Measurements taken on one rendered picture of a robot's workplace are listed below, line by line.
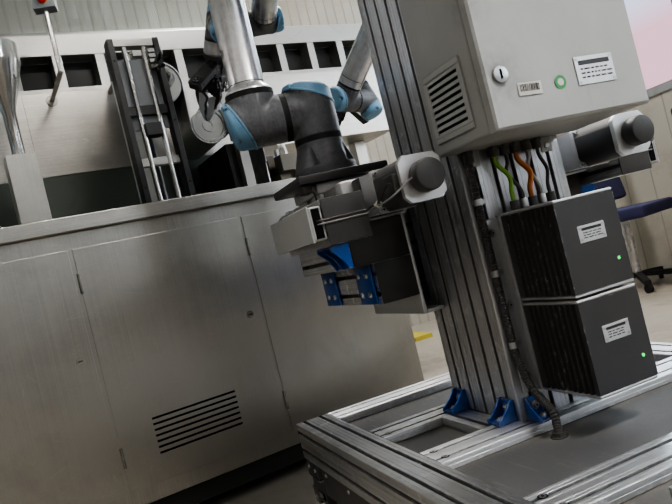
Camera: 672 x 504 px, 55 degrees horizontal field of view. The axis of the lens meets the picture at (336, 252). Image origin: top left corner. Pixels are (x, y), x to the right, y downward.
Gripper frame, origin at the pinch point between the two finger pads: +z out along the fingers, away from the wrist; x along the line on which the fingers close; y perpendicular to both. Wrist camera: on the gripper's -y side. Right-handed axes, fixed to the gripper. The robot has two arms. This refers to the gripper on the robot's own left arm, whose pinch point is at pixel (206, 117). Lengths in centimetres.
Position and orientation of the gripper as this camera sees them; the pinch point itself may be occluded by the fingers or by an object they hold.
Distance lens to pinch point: 220.4
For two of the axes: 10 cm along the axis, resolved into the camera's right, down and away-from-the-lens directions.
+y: 3.6, -3.6, 8.6
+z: -1.8, 8.8, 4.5
